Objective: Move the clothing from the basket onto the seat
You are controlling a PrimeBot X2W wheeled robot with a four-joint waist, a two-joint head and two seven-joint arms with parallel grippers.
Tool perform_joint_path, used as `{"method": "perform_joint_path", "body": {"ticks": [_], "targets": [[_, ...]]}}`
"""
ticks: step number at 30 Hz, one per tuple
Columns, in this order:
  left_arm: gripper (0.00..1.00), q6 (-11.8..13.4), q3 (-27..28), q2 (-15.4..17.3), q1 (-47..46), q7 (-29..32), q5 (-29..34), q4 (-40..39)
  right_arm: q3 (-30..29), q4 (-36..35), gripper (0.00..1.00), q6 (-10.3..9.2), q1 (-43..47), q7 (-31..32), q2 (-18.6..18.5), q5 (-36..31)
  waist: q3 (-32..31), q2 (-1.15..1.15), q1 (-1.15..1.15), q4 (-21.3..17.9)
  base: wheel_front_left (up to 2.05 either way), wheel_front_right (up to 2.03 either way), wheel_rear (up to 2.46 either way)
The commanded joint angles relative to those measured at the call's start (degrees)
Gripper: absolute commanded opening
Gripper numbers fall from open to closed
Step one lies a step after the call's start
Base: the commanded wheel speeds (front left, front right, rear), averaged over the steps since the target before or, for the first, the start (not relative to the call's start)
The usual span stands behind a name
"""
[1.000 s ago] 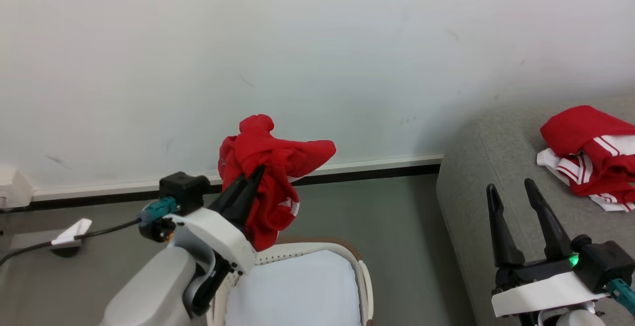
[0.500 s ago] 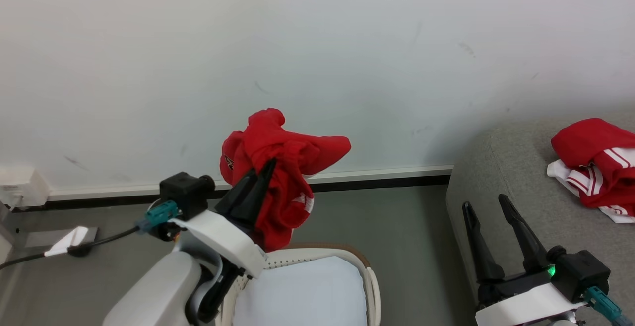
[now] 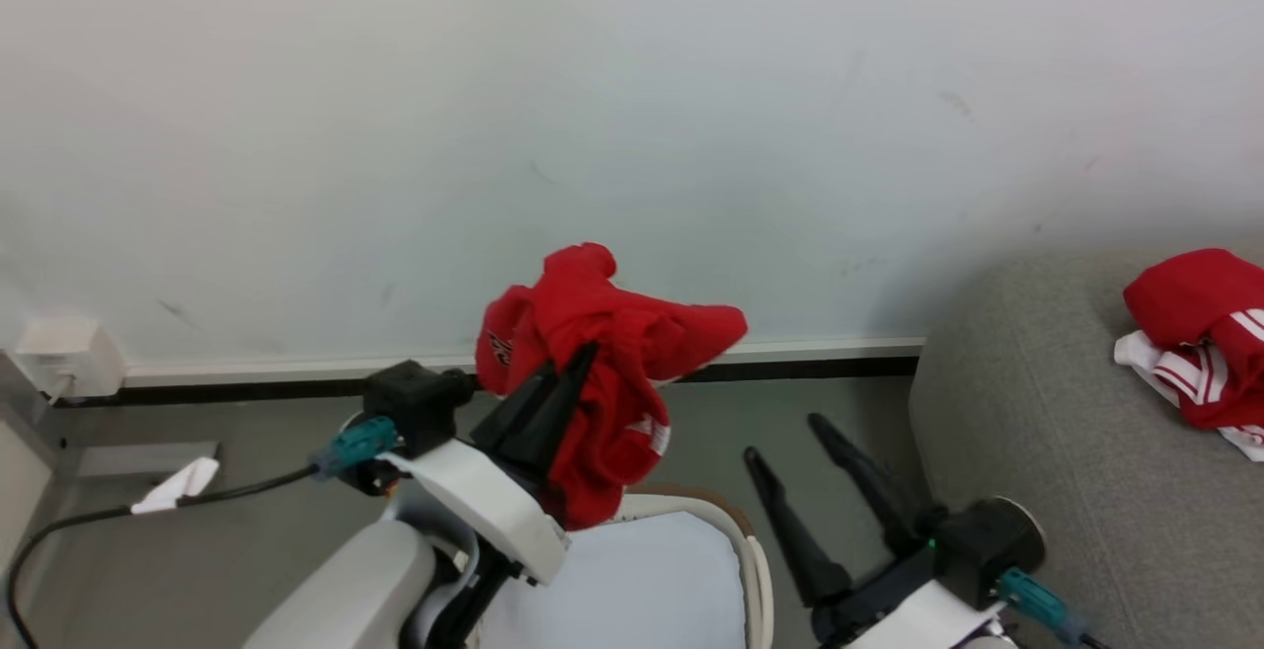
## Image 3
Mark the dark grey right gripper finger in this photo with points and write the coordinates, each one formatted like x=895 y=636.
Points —
x=874 y=476
x=795 y=530

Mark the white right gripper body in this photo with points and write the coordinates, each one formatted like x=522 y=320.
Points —
x=908 y=619

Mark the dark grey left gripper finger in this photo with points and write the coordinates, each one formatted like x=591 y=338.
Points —
x=513 y=407
x=553 y=422

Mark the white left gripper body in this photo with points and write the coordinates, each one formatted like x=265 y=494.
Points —
x=484 y=501

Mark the red sports jersey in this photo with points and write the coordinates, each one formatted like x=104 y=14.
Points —
x=612 y=353

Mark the white plastic laundry basket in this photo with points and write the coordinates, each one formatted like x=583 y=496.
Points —
x=652 y=580

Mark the white and black baseboard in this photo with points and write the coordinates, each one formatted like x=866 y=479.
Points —
x=810 y=358

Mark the grey fabric sofa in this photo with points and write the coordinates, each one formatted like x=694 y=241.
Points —
x=1047 y=451

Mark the red garment with white stripes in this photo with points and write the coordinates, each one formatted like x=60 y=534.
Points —
x=1205 y=333

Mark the grey cabinet edge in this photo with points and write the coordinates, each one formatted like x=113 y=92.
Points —
x=20 y=471

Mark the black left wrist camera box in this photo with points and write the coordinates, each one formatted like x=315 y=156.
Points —
x=415 y=402

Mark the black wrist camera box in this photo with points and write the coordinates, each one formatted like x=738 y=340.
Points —
x=415 y=402
x=987 y=545

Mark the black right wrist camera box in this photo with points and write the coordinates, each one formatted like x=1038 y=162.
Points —
x=987 y=545

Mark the white wall socket box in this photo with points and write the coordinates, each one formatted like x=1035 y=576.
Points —
x=69 y=353

